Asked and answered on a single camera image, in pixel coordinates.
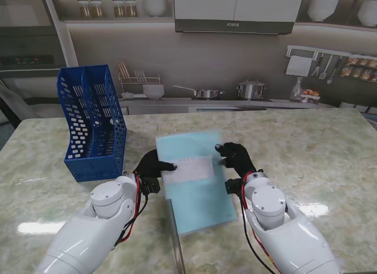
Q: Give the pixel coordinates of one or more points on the black metal stand leg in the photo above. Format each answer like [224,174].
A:
[9,112]

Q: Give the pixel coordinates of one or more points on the printed kitchen scene backdrop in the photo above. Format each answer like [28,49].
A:
[206,64]

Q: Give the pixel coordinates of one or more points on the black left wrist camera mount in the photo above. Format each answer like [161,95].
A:
[150,186]

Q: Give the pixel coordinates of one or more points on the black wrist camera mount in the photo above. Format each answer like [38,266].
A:
[234,187]
[150,186]

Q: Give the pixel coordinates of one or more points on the blue perforated plastic file rack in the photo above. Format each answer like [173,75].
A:
[88,115]

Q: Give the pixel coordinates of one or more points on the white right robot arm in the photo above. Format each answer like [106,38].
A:
[291,229]

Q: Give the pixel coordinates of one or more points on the grey folder slide bar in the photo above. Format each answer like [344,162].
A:
[176,241]

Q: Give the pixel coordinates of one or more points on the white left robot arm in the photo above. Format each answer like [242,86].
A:
[91,227]

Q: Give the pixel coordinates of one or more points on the white printed receipt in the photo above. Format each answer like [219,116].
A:
[194,169]

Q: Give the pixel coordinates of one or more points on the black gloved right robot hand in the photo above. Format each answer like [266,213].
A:
[240,159]

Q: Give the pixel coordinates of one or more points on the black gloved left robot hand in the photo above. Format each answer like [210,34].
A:
[150,165]

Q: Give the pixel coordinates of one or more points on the light blue translucent folder cover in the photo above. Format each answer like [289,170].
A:
[203,203]

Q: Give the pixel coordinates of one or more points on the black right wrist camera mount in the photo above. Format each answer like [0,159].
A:
[234,187]

